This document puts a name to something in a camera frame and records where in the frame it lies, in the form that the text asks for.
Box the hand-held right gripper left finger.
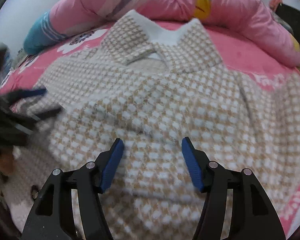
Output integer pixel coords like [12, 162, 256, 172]
[21, 138, 125, 240]

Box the person's left forearm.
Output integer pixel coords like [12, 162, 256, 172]
[0, 146, 15, 188]

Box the pink floral bed blanket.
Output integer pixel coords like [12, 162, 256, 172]
[0, 20, 300, 240]

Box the black padded headboard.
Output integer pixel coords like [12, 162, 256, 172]
[276, 3, 300, 34]

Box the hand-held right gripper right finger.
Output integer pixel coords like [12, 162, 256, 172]
[181, 137, 287, 240]

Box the pink blue printed quilt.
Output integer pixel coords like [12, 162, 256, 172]
[24, 0, 300, 67]

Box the beige white checked sweater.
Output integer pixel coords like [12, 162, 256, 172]
[12, 11, 300, 240]

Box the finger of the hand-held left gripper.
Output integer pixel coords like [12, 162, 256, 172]
[2, 87, 47, 103]
[5, 107, 63, 125]

